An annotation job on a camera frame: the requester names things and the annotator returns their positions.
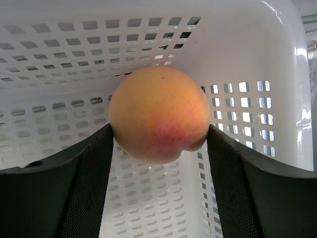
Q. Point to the white perforated plastic basket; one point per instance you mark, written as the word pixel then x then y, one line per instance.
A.
pixel 61 61

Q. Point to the orange peach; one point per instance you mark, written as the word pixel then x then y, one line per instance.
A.
pixel 156 113

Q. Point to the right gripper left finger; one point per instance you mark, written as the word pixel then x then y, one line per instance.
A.
pixel 60 196

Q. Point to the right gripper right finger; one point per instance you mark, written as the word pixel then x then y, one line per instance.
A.
pixel 257 196

